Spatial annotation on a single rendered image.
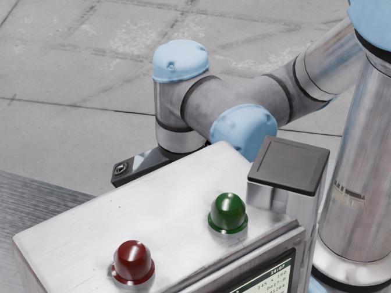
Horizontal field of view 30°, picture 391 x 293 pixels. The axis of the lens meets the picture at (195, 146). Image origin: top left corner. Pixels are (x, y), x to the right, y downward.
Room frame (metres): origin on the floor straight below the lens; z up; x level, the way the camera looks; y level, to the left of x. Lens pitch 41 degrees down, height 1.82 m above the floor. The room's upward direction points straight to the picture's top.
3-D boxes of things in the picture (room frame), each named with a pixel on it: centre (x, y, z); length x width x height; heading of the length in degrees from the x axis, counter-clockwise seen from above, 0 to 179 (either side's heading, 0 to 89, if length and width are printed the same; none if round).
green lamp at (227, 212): (0.32, -0.02, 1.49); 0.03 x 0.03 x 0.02
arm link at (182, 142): (0.81, 0.02, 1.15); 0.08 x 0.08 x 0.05
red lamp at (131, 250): (0.28, 0.04, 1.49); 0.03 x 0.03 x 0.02
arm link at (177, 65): (0.80, 0.02, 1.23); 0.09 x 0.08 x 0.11; 39
